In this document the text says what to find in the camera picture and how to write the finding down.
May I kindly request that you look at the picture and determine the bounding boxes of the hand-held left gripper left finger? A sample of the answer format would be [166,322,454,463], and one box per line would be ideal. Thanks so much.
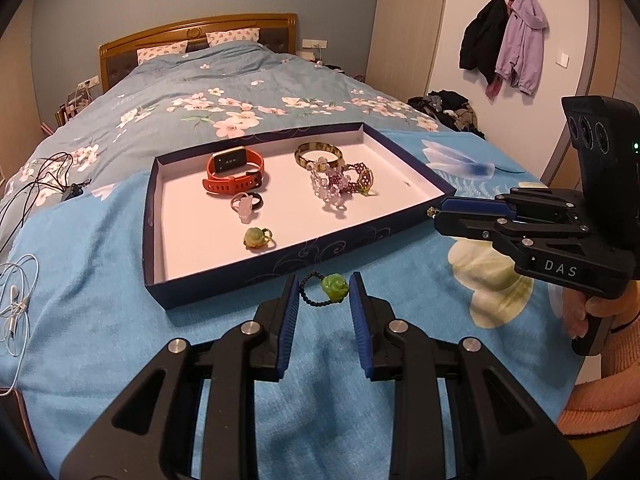
[59,274,302,480]

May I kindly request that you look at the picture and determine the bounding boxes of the dark clothes pile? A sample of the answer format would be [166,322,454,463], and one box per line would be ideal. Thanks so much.
[407,90,487,139]

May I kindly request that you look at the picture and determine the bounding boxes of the person's yellow clothing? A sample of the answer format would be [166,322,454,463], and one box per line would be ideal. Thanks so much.
[562,417,633,480]

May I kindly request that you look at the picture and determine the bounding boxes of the spotted pillow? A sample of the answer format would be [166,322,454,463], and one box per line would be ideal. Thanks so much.
[136,41,189,65]
[206,27,261,46]

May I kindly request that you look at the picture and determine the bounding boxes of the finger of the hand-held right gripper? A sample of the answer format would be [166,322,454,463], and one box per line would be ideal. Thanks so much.
[427,207,593,250]
[439,186,592,228]

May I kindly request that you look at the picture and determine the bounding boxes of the blue floral duvet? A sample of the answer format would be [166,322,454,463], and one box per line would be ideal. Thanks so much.
[0,40,451,202]

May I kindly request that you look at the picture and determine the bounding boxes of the purple hanging jacket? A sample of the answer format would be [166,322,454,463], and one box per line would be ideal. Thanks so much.
[495,0,546,96]

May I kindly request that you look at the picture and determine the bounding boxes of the black charger cables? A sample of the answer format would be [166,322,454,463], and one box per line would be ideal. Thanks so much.
[0,152,94,252]

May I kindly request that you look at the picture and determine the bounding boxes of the person's right forearm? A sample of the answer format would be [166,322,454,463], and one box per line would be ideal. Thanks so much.
[556,285,640,437]

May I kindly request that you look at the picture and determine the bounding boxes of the amber bangle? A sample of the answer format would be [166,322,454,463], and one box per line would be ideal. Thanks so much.
[294,141,346,171]

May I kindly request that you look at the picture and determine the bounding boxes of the dark blue box lid tray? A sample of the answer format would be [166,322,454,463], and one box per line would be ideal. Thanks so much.
[142,121,457,311]

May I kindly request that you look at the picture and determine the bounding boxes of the person's right hand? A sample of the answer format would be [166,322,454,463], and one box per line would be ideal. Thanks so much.
[561,287,640,341]

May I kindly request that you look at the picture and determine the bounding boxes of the cluttered bedside table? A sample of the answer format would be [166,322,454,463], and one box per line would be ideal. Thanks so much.
[52,77,101,129]

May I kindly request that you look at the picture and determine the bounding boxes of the wooden headboard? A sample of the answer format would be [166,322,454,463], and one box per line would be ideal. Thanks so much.
[98,12,299,94]

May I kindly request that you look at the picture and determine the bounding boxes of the orange smartwatch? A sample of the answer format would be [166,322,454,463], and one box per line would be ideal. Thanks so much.
[202,146,266,194]

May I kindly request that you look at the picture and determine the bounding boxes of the blue flower print blanket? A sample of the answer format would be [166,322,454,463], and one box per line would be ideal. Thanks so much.
[0,127,587,480]

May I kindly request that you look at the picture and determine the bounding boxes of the red hanging scarf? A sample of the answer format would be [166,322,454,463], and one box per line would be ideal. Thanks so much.
[485,72,507,101]

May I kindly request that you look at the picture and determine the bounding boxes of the clear crystal bead bracelet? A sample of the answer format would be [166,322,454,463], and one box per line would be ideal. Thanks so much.
[309,156,351,217]

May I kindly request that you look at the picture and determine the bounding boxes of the black hanging jacket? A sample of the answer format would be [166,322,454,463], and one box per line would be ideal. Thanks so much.
[459,0,510,86]

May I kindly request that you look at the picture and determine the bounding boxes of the amber green stone ring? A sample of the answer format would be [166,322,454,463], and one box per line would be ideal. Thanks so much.
[243,226,277,251]

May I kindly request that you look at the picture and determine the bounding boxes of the green pendant cord bracelet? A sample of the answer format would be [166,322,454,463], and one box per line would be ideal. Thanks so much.
[299,271,351,306]

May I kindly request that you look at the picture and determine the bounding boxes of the pink crystal ring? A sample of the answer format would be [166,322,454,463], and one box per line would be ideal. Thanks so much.
[231,191,264,224]

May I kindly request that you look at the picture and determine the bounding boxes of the white earphone cable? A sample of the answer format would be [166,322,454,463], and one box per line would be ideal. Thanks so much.
[0,252,41,392]

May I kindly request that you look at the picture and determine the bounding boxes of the purple beaded bracelet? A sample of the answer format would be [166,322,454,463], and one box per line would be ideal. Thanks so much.
[325,161,375,196]

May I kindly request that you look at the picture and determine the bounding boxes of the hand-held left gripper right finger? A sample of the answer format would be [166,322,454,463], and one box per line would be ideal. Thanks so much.
[349,271,587,480]

